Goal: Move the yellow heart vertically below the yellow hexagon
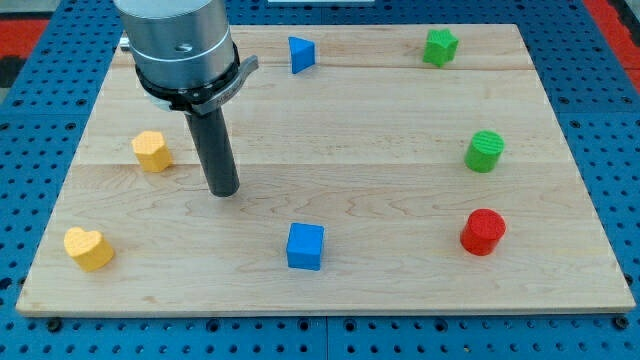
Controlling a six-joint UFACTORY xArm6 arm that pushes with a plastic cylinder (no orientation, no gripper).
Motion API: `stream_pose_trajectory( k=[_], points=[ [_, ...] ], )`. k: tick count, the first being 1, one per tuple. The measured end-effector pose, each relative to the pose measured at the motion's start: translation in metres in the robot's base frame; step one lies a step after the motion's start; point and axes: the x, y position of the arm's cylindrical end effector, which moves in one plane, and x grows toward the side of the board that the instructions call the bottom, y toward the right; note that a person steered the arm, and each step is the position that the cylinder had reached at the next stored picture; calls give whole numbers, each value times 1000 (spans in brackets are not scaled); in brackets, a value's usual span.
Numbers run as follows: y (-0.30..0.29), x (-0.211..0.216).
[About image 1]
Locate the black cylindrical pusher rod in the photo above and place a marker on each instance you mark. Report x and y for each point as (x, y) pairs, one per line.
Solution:
(211, 140)

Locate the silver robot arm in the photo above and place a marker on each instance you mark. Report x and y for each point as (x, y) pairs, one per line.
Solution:
(185, 57)

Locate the yellow hexagon block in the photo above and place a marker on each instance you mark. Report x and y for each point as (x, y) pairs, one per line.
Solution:
(151, 151)

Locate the yellow heart block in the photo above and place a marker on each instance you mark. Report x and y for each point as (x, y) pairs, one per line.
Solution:
(88, 249)

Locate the blue triangle block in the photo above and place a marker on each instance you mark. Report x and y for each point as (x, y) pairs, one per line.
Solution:
(302, 54)

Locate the blue cube block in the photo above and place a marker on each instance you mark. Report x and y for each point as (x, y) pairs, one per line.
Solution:
(304, 246)

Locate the wooden board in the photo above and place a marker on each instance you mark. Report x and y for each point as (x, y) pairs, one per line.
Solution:
(369, 143)

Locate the green star block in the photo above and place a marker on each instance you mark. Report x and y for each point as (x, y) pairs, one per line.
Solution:
(440, 47)

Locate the green cylinder block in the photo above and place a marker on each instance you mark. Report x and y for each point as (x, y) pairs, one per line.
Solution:
(484, 151)

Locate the red cylinder block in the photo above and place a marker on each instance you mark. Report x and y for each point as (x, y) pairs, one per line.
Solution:
(482, 232)

